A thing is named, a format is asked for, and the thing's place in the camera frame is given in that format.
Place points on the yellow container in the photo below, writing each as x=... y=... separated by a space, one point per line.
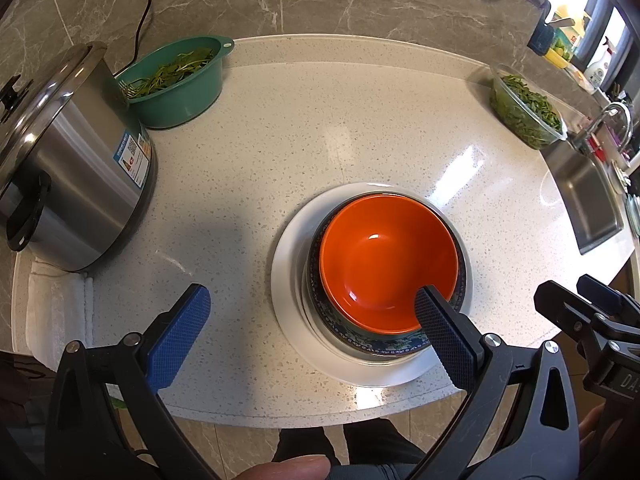
x=562 y=52

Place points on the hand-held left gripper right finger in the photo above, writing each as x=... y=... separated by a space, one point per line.
x=445 y=340

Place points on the green floral patterned bowl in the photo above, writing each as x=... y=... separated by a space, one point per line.
x=350 y=340

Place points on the large white plate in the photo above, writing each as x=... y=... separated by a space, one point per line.
x=287 y=280

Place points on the white folded towel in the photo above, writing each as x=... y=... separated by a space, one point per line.
x=60 y=305

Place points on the person's left hand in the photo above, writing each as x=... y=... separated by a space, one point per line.
x=290 y=470

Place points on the orange bowl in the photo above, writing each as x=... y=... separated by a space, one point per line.
x=380 y=260

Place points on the clear glass bowl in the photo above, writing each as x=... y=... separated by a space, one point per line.
x=497 y=91

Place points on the chrome faucet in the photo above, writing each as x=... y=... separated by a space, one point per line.
x=618 y=105

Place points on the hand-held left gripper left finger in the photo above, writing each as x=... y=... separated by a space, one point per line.
x=180 y=335

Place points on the person's right hand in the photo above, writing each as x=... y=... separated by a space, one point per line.
x=592 y=427

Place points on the steel sink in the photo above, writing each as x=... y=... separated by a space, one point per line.
x=585 y=195

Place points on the green plastic basin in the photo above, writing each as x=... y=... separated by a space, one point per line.
x=190 y=100

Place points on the leafy greens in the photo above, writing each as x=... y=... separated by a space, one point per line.
x=525 y=105
x=170 y=72

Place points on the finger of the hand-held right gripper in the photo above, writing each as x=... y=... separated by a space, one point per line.
x=602 y=292
x=560 y=302

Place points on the stainless steel rice cooker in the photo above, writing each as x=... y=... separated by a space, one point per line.
x=75 y=175

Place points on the white spray bottle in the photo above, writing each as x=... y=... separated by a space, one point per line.
x=599 y=62

